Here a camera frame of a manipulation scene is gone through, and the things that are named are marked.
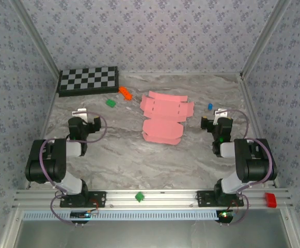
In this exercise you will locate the blue key tag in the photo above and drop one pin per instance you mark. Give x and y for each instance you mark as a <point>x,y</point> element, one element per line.
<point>210,106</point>

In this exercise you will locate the pink paper box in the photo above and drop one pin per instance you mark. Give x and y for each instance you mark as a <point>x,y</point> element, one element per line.
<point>162,108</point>

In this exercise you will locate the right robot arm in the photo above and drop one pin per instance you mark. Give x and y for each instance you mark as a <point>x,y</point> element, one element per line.
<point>253,160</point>

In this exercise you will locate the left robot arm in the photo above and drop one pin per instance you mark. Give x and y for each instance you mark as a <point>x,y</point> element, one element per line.
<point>49,160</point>

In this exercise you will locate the small green toy brick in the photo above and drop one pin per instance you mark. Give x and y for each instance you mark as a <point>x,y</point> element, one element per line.
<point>111,103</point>

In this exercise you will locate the orange toy brick plate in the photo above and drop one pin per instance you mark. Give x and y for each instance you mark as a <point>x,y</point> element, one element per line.
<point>125,93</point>

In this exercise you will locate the black grey chessboard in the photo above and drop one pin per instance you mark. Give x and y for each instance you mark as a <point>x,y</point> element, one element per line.
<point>87,80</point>

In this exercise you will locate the green block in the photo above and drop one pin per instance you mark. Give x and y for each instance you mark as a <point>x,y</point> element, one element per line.
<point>139,197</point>

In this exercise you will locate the red block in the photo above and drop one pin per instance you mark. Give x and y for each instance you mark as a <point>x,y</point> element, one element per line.
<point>270,200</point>

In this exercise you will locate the grey metal sheet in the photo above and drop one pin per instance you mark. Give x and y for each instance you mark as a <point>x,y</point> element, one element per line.
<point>152,235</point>

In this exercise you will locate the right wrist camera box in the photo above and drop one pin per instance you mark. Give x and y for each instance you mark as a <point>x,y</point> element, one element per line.
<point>222,112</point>

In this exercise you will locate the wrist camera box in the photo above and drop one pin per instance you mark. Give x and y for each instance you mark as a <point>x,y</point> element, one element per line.
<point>78,112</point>
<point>222,112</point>

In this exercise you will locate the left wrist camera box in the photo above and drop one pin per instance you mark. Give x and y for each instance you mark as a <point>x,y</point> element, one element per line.
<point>78,112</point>

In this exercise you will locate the aluminium side rail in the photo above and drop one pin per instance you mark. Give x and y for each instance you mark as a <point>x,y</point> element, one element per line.
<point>251,103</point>
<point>29,185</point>

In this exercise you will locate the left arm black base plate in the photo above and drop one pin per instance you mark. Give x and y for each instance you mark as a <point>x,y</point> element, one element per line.
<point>100,199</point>

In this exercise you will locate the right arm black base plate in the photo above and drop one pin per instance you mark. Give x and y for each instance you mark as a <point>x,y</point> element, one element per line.
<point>204,199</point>

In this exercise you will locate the long aluminium base rail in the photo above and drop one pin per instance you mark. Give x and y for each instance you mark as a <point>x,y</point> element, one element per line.
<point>165,199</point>

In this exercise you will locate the aluminium frame post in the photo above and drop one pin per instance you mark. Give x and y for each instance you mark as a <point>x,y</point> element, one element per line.
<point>266,38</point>
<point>36,38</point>

